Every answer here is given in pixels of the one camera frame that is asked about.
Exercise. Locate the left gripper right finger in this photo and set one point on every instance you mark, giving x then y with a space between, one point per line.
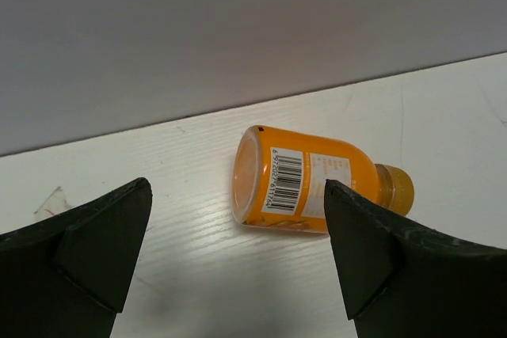
399 278

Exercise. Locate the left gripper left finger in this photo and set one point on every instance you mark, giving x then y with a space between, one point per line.
69 275

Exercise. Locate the orange juice bottle behind bin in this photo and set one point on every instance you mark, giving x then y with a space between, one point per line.
279 177

